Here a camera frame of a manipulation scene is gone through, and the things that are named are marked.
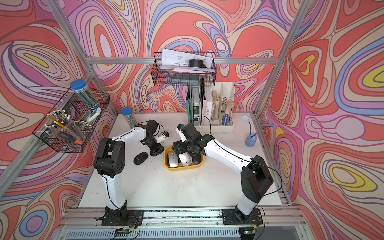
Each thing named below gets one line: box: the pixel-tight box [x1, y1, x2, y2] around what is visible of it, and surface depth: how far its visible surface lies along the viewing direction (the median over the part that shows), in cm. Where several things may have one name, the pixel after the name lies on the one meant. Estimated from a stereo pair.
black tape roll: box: [188, 59, 208, 69], surface depth 84 cm
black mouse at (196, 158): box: [192, 152, 201, 165], surface depth 93 cm
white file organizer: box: [192, 82, 235, 133], surface depth 101 cm
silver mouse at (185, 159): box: [178, 152, 193, 167], surface depth 92 cm
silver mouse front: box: [168, 151, 179, 168], surface depth 92 cm
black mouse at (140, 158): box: [133, 152, 149, 165], surface depth 95 cm
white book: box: [204, 86, 213, 126], surface depth 96 cm
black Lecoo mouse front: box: [149, 145, 165, 157], surface depth 90 cm
